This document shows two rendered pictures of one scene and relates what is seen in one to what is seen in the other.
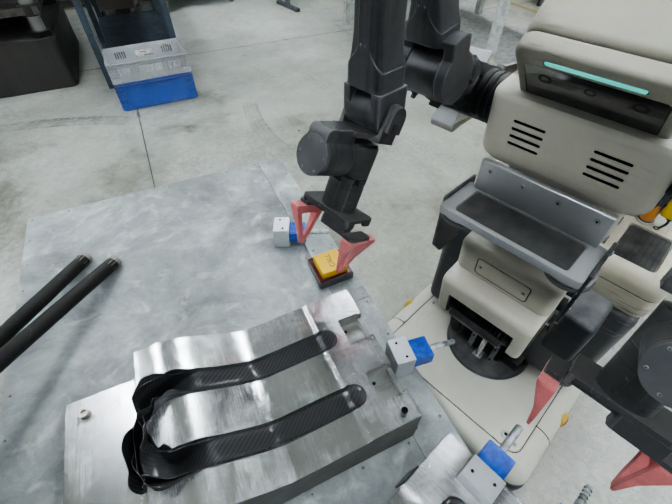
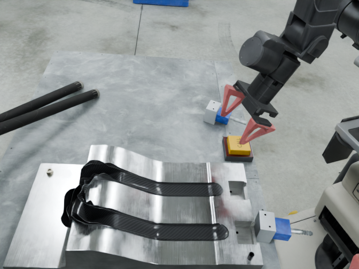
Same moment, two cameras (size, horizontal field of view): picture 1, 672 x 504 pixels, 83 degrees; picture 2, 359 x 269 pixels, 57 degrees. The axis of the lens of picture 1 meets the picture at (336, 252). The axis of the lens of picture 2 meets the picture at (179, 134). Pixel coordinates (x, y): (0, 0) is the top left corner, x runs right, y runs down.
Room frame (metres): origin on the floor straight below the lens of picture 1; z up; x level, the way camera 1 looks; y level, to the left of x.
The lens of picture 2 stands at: (-0.14, -0.05, 1.50)
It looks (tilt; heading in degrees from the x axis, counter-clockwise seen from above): 44 degrees down; 19
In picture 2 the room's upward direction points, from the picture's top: 7 degrees clockwise
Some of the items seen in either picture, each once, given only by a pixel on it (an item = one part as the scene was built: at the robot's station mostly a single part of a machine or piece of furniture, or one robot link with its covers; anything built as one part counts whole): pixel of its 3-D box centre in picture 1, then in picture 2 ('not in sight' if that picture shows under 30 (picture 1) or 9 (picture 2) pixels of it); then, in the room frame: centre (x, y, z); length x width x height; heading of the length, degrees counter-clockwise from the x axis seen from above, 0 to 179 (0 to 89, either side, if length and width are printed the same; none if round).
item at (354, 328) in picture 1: (355, 333); (237, 195); (0.36, -0.03, 0.87); 0.05 x 0.05 x 0.04; 25
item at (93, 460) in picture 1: (238, 411); (139, 210); (0.22, 0.15, 0.87); 0.50 x 0.26 x 0.14; 115
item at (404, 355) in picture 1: (423, 350); (284, 229); (0.35, -0.16, 0.83); 0.13 x 0.05 x 0.05; 107
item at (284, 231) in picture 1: (301, 231); (226, 116); (0.67, 0.08, 0.83); 0.13 x 0.05 x 0.05; 92
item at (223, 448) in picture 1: (244, 401); (146, 201); (0.22, 0.13, 0.92); 0.35 x 0.16 x 0.09; 115
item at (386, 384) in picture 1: (385, 385); (244, 236); (0.26, -0.08, 0.87); 0.05 x 0.05 x 0.04; 25
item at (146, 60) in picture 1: (147, 60); not in sight; (3.24, 1.53, 0.28); 0.61 x 0.41 x 0.15; 115
